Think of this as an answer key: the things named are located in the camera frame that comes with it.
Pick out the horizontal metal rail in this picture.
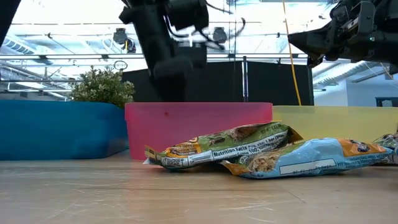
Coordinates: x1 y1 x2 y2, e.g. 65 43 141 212
0 53 309 60

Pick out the thin yellow ceiling cable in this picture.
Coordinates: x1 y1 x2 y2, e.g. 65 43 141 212
363 62 398 90

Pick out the black partition panel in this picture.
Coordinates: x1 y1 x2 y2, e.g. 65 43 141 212
247 61 314 107
122 67 157 103
192 61 244 103

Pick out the yellow translucent plastic bin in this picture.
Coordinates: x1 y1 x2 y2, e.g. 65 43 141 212
272 105 398 145

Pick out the thin black hanging cable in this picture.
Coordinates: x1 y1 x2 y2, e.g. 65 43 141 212
232 0 238 103

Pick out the silver ceiling duct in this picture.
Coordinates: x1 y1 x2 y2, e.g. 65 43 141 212
313 60 379 90

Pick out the yellow hanging cable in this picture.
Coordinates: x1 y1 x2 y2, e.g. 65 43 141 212
281 0 302 106

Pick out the pink translucent plastic bin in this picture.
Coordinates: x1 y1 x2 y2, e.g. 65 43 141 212
124 101 274 161

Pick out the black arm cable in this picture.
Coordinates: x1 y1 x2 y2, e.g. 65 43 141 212
164 0 247 50

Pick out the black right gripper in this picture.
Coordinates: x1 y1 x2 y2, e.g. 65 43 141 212
287 0 398 69

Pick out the small black ceiling lamp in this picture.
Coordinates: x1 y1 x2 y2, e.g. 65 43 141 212
124 39 137 54

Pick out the dark wall frame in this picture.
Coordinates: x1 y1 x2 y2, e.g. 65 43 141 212
375 96 398 108

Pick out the green potted plant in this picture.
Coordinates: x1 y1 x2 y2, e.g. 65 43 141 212
70 65 136 108

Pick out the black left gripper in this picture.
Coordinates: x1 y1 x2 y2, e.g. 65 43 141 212
119 4 194 103

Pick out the green granola bar wrapper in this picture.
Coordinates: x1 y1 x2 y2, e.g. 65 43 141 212
142 121 305 172
371 131 398 166

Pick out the blue orange granola bar wrapper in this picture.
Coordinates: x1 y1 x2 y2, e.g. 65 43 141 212
220 138 396 180

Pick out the black partition pole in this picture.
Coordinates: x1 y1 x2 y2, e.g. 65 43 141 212
242 56 249 103

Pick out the blue plastic bin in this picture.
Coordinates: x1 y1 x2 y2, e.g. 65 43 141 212
0 99 129 161

